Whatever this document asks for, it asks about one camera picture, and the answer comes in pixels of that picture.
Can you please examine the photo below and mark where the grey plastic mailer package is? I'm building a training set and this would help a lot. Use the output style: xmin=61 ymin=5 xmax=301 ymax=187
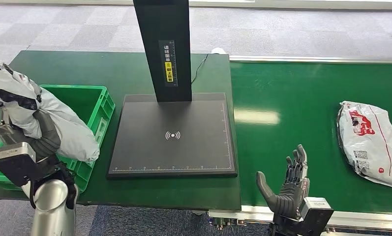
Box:
xmin=336 ymin=100 xmax=392 ymax=191
xmin=0 ymin=54 xmax=101 ymax=163

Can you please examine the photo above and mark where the dark green table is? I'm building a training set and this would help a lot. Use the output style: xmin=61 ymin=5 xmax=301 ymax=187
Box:
xmin=0 ymin=50 xmax=242 ymax=212

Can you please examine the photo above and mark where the black inbound scanner machine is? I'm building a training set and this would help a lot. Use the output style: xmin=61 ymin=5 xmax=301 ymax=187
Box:
xmin=106 ymin=0 xmax=239 ymax=180

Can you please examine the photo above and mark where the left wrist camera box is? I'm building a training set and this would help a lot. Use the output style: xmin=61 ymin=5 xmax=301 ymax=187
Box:
xmin=0 ymin=142 xmax=37 ymax=187

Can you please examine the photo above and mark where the green conveyor belt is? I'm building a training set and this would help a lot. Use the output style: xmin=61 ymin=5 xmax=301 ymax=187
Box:
xmin=230 ymin=61 xmax=392 ymax=216

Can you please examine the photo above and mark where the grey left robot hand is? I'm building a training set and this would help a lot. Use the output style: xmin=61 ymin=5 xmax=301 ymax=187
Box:
xmin=0 ymin=109 xmax=62 ymax=161

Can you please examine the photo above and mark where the green plastic crate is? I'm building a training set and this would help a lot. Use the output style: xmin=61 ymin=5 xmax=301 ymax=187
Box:
xmin=0 ymin=85 xmax=116 ymax=193

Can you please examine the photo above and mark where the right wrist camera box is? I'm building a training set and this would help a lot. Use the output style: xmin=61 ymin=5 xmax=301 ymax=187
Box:
xmin=296 ymin=197 xmax=334 ymax=236

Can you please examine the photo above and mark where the clear crate label holder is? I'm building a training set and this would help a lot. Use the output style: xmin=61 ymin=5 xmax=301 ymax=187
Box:
xmin=94 ymin=117 xmax=109 ymax=149

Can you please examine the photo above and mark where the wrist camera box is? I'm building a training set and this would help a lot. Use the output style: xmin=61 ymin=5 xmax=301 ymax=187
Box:
xmin=296 ymin=197 xmax=334 ymax=236
xmin=0 ymin=142 xmax=37 ymax=187

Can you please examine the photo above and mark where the thin black power cable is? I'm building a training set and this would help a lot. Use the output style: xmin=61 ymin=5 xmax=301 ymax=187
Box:
xmin=191 ymin=54 xmax=210 ymax=86

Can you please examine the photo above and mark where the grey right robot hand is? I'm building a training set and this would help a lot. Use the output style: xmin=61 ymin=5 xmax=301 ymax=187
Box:
xmin=256 ymin=145 xmax=311 ymax=220

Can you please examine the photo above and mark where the black yellow column label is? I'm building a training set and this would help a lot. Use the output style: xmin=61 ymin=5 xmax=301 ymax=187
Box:
xmin=158 ymin=40 xmax=179 ymax=88

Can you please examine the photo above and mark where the aluminium conveyor frame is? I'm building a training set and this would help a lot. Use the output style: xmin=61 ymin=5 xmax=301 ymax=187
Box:
xmin=207 ymin=56 xmax=392 ymax=236

